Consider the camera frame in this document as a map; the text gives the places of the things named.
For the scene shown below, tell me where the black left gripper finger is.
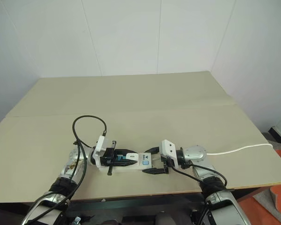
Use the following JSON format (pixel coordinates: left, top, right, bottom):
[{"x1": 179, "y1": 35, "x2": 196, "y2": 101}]
[
  {"x1": 114, "y1": 159, "x2": 139, "y2": 167},
  {"x1": 114, "y1": 148, "x2": 137, "y2": 156}
]

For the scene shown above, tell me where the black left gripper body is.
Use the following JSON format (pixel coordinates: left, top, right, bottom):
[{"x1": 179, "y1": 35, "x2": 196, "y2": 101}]
[{"x1": 100, "y1": 140, "x2": 122, "y2": 176}]

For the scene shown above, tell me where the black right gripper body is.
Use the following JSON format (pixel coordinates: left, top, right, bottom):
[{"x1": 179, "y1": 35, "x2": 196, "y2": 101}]
[{"x1": 161, "y1": 156, "x2": 177, "y2": 174}]

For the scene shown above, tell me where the white charger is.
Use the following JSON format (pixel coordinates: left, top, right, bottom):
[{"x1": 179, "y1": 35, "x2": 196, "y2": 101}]
[{"x1": 126, "y1": 152, "x2": 140, "y2": 163}]

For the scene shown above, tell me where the white power strip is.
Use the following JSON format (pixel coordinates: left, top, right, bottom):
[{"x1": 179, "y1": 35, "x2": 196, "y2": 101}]
[{"x1": 107, "y1": 151, "x2": 166, "y2": 175}]

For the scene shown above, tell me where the black box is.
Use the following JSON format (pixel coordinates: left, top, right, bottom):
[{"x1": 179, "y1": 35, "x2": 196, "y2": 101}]
[{"x1": 262, "y1": 126, "x2": 281, "y2": 144}]

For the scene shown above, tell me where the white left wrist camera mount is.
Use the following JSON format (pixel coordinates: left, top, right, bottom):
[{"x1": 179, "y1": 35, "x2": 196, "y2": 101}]
[{"x1": 91, "y1": 135, "x2": 112, "y2": 169}]

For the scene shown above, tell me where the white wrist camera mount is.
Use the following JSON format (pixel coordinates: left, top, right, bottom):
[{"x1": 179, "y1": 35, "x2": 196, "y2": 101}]
[
  {"x1": 159, "y1": 139, "x2": 179, "y2": 167},
  {"x1": 91, "y1": 135, "x2": 112, "y2": 169}
]

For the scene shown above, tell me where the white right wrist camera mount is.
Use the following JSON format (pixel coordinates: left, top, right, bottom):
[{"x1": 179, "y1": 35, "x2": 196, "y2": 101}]
[{"x1": 159, "y1": 139, "x2": 179, "y2": 167}]

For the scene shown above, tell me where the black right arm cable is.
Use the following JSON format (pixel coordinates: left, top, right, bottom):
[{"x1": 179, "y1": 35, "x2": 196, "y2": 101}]
[{"x1": 170, "y1": 164, "x2": 228, "y2": 225}]

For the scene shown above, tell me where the white power strip cable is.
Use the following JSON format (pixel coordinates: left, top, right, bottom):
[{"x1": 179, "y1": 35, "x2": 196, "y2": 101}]
[{"x1": 205, "y1": 143, "x2": 273, "y2": 156}]

